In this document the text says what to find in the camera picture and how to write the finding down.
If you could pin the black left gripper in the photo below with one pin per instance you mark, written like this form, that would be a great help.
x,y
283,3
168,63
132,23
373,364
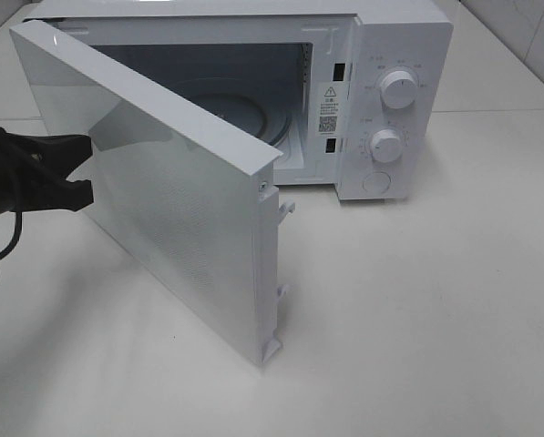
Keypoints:
x,y
53,159

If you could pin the white microwave door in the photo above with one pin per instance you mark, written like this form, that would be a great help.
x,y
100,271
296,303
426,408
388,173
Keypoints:
x,y
187,194

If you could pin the round door release button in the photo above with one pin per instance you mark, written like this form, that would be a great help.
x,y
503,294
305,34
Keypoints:
x,y
377,183

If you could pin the white timer knob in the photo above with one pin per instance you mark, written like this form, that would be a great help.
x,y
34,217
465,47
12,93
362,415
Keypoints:
x,y
386,146

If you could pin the glass microwave turntable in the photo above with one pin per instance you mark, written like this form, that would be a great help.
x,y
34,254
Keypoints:
x,y
242,104

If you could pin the warning label with QR code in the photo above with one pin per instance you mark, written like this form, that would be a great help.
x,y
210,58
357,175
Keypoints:
x,y
329,104

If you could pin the white microwave oven body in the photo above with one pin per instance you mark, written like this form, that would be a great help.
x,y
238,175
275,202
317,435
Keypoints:
x,y
289,48

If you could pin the upper white power knob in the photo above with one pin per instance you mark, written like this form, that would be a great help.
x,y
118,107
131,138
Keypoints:
x,y
398,88

